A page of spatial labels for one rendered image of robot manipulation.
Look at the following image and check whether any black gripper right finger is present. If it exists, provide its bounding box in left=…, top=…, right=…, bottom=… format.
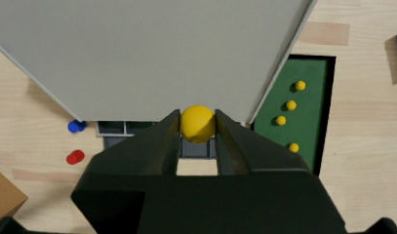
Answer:
left=215, top=109, right=312, bottom=175

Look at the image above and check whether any blue plug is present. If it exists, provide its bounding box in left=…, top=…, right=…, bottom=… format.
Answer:
left=67, top=119, right=87, bottom=133

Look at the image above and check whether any yellow ball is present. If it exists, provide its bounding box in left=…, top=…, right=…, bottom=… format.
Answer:
left=289, top=143, right=298, bottom=152
left=276, top=116, right=286, bottom=125
left=179, top=105, right=216, bottom=144
left=286, top=101, right=296, bottom=110
left=295, top=81, right=305, bottom=91

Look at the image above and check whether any red plug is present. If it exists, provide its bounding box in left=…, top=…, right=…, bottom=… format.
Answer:
left=66, top=149, right=85, bottom=165

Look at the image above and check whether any brown cardboard box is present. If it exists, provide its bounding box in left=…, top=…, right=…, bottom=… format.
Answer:
left=0, top=173, right=28, bottom=218

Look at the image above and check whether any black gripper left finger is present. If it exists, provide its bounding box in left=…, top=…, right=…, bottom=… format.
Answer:
left=83, top=109, right=180, bottom=175

